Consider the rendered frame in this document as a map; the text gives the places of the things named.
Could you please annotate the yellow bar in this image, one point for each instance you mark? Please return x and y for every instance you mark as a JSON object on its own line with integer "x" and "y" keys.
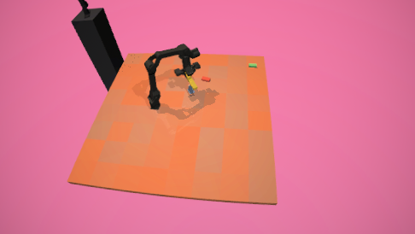
{"x": 192, "y": 82}

